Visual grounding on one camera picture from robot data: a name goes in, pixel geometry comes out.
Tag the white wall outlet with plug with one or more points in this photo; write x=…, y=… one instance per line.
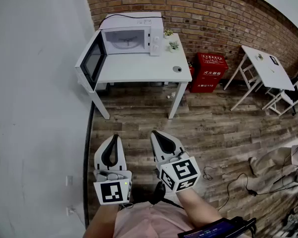
x=70, y=211

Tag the red fire extinguisher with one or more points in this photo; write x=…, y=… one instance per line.
x=191, y=73

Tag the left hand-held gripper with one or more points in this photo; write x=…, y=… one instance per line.
x=111, y=190

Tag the person's black trousers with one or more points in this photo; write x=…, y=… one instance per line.
x=159, y=192

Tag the black tablet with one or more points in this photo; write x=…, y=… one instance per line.
x=274, y=60

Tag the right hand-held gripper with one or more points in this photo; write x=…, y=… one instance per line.
x=181, y=172

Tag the person's right forearm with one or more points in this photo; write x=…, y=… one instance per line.
x=198, y=207

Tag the red fire extinguisher cabinet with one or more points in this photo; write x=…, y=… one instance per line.
x=208, y=73

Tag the white warning sticker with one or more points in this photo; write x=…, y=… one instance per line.
x=140, y=22

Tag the person's pink shirt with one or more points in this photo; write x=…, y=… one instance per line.
x=151, y=222

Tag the wrist-worn screen device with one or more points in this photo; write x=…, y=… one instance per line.
x=213, y=230

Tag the metal equipment pile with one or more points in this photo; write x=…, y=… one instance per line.
x=295, y=224

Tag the person's left forearm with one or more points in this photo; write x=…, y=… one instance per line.
x=99, y=222

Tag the small potted plant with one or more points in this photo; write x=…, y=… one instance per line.
x=168, y=33
x=173, y=46

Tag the tiny potted plant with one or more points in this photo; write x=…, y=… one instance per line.
x=260, y=57

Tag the white microwave knob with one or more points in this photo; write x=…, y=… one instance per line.
x=156, y=48
x=156, y=39

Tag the white folding table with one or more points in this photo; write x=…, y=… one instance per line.
x=268, y=68

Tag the white microwave oven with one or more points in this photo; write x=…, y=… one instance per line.
x=129, y=21

